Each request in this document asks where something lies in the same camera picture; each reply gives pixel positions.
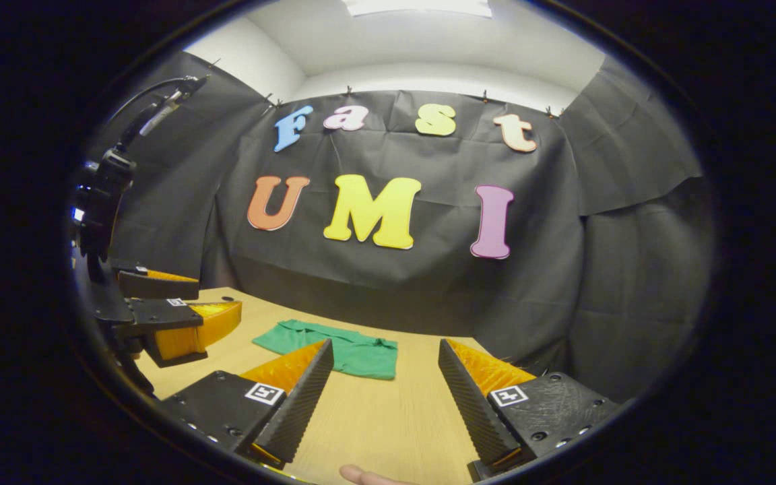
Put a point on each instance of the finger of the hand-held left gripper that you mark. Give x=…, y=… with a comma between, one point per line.
x=159, y=313
x=159, y=289

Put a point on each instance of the black backdrop cloth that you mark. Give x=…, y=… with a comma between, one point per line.
x=395, y=283

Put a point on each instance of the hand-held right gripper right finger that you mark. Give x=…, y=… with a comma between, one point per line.
x=472, y=404

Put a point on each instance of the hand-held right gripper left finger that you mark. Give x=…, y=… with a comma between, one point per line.
x=300, y=404

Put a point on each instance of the ceiling light panel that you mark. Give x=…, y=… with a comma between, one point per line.
x=418, y=7

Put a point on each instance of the green T-shirt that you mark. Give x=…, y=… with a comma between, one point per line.
x=354, y=357

